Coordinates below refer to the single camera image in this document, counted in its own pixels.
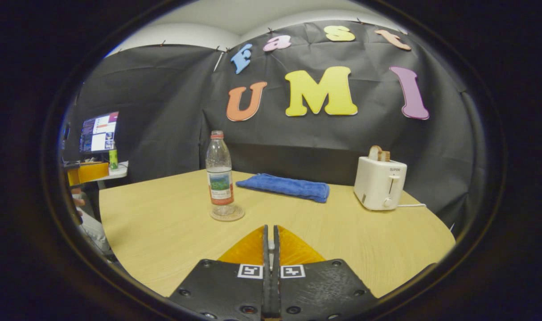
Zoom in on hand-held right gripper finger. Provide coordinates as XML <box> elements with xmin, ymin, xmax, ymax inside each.
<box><xmin>169</xmin><ymin>225</ymin><xmax>272</xmax><ymax>320</ymax></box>
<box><xmin>271</xmin><ymin>225</ymin><xmax>378</xmax><ymax>320</ymax></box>

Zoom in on clear plastic water bottle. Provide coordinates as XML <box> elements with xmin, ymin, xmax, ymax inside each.
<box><xmin>205</xmin><ymin>130</ymin><xmax>235</xmax><ymax>218</ymax></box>

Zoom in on white side table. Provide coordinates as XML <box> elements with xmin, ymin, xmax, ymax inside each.
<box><xmin>95</xmin><ymin>161</ymin><xmax>129</xmax><ymax>181</ymax></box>

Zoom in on computer monitor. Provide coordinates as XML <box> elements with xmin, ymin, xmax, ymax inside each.
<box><xmin>79</xmin><ymin>111</ymin><xmax>119</xmax><ymax>155</ymax></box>

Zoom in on person's grey trousers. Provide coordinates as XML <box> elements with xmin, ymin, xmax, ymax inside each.
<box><xmin>78</xmin><ymin>210</ymin><xmax>112</xmax><ymax>254</ymax></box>

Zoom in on black backdrop cloth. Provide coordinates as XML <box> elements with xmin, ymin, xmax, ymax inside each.
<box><xmin>59</xmin><ymin>20</ymin><xmax>488</xmax><ymax>232</ymax></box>

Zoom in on blue folded towel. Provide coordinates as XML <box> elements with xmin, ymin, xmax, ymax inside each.
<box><xmin>236</xmin><ymin>173</ymin><xmax>330</xmax><ymax>204</ymax></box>

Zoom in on white toaster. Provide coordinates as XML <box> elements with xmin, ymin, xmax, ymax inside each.
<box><xmin>353</xmin><ymin>156</ymin><xmax>408</xmax><ymax>211</ymax></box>

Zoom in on toasted bread slice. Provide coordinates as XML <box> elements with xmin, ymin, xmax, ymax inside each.
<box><xmin>368</xmin><ymin>145</ymin><xmax>391</xmax><ymax>162</ymax></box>

